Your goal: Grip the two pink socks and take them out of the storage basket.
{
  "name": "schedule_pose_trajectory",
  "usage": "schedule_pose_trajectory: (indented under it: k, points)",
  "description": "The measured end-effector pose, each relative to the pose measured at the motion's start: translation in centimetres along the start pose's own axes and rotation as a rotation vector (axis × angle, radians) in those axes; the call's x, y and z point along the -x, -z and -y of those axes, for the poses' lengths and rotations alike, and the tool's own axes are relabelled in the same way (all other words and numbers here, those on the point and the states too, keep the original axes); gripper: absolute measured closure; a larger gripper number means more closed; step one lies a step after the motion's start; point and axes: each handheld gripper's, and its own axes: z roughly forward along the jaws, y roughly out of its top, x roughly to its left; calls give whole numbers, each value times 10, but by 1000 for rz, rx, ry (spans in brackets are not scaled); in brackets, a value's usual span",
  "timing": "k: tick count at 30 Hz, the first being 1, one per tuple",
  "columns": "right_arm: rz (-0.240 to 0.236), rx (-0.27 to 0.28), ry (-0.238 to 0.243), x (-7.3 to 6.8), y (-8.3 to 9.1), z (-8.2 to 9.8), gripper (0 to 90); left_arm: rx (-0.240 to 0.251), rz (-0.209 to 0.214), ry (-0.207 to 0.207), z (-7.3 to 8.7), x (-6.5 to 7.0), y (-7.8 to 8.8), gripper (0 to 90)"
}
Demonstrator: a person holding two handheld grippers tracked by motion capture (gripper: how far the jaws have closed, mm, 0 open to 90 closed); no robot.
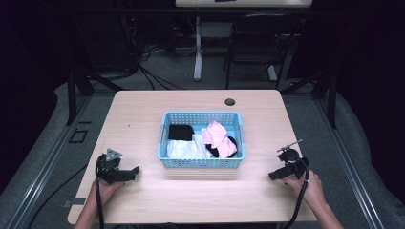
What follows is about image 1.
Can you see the black sock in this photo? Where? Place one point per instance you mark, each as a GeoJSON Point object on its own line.
{"type": "Point", "coordinates": [212, 150]}
{"type": "Point", "coordinates": [180, 132]}

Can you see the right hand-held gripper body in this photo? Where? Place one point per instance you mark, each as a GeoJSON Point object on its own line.
{"type": "Point", "coordinates": [293, 160]}

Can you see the pink sock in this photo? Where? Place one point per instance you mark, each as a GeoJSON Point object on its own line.
{"type": "Point", "coordinates": [218, 136]}

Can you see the white desk leg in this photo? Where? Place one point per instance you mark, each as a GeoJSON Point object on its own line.
{"type": "Point", "coordinates": [198, 51]}

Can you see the aluminium floor rail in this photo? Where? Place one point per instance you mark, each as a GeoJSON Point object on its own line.
{"type": "Point", "coordinates": [44, 165]}
{"type": "Point", "coordinates": [347, 159]}

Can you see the person's left hand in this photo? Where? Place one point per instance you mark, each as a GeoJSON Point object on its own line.
{"type": "Point", "coordinates": [107, 189]}

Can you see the person's right hand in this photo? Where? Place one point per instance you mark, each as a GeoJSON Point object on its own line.
{"type": "Point", "coordinates": [307, 187]}

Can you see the black tape square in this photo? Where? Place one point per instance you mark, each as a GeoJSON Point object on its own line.
{"type": "Point", "coordinates": [73, 139]}

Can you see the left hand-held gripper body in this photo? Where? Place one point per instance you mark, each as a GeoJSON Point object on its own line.
{"type": "Point", "coordinates": [109, 162]}

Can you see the black metal stand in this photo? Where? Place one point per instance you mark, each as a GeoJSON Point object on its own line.
{"type": "Point", "coordinates": [72, 95]}
{"type": "Point", "coordinates": [331, 95]}

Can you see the white sock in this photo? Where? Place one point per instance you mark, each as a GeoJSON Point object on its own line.
{"type": "Point", "coordinates": [187, 149]}

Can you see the blue plastic basket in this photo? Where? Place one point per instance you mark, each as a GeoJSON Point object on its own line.
{"type": "Point", "coordinates": [200, 162]}

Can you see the black folding chair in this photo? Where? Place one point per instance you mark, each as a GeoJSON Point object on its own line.
{"type": "Point", "coordinates": [261, 38]}

